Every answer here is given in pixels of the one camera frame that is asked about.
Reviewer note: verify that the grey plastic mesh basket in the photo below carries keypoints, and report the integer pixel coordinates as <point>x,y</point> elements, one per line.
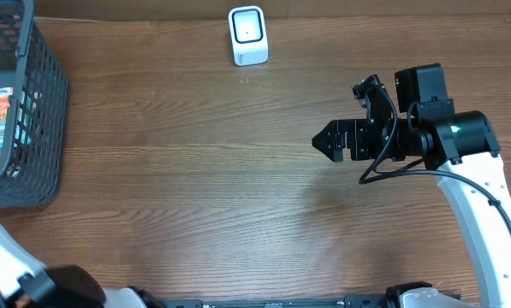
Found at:
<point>35,129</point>

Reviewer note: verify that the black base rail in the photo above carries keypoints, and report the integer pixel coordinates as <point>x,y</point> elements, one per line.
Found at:
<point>349,301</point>

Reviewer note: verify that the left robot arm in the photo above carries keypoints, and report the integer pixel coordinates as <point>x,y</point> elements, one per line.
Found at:
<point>22,275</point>

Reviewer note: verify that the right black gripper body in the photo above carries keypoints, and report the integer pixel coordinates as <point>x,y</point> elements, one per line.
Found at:
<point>359,139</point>

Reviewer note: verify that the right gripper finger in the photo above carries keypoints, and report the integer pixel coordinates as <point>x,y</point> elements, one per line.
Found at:
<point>331,152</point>
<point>333,135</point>

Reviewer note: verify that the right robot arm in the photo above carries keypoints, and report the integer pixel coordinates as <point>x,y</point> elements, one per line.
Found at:
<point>420,133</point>

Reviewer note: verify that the white barcode scanner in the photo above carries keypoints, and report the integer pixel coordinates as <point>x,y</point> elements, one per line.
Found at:
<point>248,35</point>

